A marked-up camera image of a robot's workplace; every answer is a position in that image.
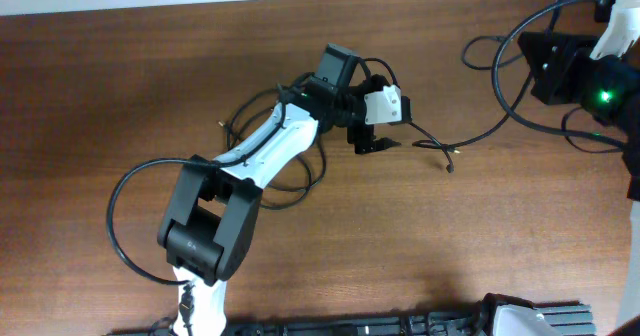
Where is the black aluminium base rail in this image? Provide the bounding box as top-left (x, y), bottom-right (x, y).
top-left (104, 293), bottom-right (596, 336)

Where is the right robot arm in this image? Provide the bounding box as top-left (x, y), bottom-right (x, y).
top-left (586, 56), bottom-right (639, 336)

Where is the left camera black cable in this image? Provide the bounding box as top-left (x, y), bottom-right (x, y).
top-left (105, 58), bottom-right (401, 336)

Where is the camera black cable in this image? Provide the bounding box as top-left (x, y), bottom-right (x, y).
top-left (105, 58), bottom-right (401, 336)
top-left (490, 0), bottom-right (629, 152)

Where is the right camera black cable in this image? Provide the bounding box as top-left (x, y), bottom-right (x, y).
top-left (490, 0), bottom-right (629, 152)

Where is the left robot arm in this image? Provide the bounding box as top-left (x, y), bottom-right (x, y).
top-left (157, 44), bottom-right (411, 335)

